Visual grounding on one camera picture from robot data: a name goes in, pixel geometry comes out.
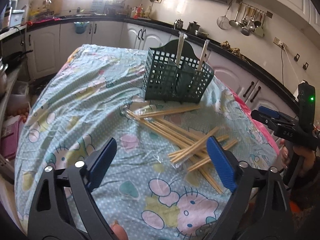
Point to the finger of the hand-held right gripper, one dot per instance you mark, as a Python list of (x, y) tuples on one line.
[(271, 112), (262, 118)]

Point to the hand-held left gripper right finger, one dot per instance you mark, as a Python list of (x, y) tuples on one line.
[(222, 162)]

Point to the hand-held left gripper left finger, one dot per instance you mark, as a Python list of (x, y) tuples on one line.
[(102, 162)]

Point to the pile of bamboo chopsticks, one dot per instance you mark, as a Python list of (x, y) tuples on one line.
[(185, 152)]

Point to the bamboo chopstick pair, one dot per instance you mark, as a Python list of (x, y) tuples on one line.
[(203, 52), (180, 47)]

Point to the green plastic utensil basket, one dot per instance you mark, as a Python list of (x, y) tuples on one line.
[(160, 80)]

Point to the row of hanging steel utensils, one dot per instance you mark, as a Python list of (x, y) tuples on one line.
[(246, 27)]

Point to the person's right hand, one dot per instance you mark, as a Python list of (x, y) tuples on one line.
[(308, 162)]

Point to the person's left hand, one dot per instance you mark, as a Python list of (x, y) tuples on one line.
[(119, 231)]

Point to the cartoon cat printed tablecloth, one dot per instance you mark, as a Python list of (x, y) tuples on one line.
[(87, 105)]

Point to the ginger roots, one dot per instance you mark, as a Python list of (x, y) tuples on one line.
[(233, 50)]

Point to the brown eggs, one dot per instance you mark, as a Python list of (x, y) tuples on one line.
[(18, 115)]

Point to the steel mesh strainer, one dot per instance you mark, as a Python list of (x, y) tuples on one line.
[(223, 22)]

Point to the steel pot with lid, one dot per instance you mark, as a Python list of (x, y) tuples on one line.
[(193, 27)]

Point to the small steel kettle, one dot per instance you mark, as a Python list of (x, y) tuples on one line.
[(178, 24)]

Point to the white lower kitchen cabinets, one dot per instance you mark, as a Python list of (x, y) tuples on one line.
[(47, 47)]

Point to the blue hanging bag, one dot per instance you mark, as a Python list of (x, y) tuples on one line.
[(80, 28)]

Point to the black frying pan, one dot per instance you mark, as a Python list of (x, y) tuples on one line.
[(12, 58)]

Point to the black kitchen countertop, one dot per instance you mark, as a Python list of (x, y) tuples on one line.
[(155, 23)]

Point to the group of condiment bottles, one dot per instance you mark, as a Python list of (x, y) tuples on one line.
[(138, 12)]

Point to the blue plastic bin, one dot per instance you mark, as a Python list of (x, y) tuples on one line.
[(17, 18)]

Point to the beige wall socket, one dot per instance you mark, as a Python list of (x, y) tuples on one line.
[(278, 41)]

